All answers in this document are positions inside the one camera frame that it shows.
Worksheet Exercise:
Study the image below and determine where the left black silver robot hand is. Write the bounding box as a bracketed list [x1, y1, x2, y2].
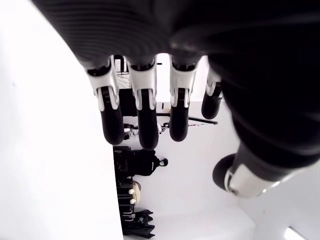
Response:
[31, 0, 320, 200]

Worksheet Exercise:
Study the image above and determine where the beige bag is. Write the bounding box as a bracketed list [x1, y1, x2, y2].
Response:
[128, 181, 143, 205]

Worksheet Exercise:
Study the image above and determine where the black backpack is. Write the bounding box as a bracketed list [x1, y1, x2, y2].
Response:
[129, 148, 169, 177]

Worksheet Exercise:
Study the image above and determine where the black jacket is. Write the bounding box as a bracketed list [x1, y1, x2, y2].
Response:
[123, 209, 156, 237]

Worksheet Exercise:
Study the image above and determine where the black tripod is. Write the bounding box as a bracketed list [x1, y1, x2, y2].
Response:
[156, 111, 219, 126]

